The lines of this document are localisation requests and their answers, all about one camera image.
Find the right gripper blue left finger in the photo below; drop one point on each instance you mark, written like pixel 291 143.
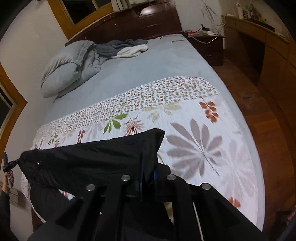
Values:
pixel 141 175

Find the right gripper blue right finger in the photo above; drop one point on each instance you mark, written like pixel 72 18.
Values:
pixel 155 175

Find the black pants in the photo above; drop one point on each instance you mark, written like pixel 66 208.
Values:
pixel 71 168

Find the person's left hand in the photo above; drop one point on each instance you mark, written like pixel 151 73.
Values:
pixel 8 181

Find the floral quilted bedspread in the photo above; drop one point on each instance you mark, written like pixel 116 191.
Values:
pixel 203 141

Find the wooden framed side window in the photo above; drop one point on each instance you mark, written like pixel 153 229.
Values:
pixel 12 105

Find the grey pillow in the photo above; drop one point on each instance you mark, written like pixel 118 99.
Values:
pixel 59 79

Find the dark grey white blanket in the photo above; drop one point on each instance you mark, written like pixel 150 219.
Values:
pixel 122 49

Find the grey folded duvet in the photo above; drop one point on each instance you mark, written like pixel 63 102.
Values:
pixel 82 53

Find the dark wooden nightstand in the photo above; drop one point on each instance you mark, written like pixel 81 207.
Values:
pixel 209 46

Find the dark wooden headboard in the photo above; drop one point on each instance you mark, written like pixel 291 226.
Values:
pixel 145 22

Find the wooden framed rear window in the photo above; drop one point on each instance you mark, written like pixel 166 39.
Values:
pixel 74 16

